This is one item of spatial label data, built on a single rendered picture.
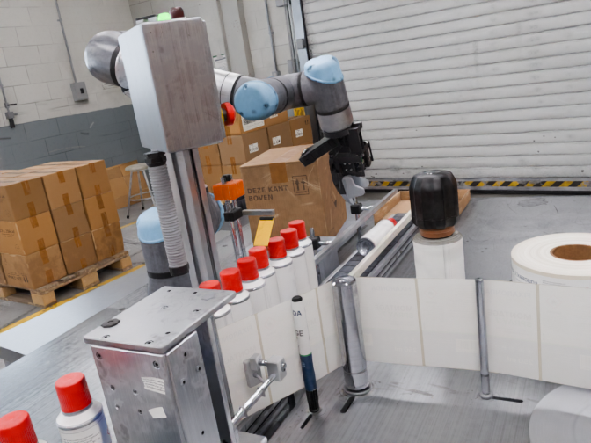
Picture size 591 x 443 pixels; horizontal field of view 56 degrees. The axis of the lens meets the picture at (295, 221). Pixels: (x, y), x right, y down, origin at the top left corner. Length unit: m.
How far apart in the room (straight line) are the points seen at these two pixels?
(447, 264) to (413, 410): 0.26
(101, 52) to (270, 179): 0.63
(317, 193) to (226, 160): 3.23
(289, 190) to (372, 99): 4.07
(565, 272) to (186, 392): 0.60
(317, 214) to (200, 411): 1.09
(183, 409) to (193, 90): 0.48
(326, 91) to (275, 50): 5.19
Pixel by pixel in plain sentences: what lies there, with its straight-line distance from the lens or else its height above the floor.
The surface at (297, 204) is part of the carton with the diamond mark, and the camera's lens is 1.65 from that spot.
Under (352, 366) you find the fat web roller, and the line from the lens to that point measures 0.89.
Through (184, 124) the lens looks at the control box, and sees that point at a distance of 0.88.
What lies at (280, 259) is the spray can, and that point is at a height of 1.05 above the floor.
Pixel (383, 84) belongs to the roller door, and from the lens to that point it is 5.59.
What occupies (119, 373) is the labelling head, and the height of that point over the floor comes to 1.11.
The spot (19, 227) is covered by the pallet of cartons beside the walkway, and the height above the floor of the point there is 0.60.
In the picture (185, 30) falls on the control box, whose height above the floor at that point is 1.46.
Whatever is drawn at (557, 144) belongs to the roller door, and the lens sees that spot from 5.18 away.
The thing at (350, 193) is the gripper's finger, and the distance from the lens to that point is 1.34.
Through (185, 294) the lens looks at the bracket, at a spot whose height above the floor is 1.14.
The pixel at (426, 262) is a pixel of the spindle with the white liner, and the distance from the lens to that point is 0.99.
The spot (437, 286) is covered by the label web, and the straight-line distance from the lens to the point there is 0.84.
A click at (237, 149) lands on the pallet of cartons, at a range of 4.73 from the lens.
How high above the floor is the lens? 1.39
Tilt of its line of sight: 16 degrees down
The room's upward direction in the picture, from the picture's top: 9 degrees counter-clockwise
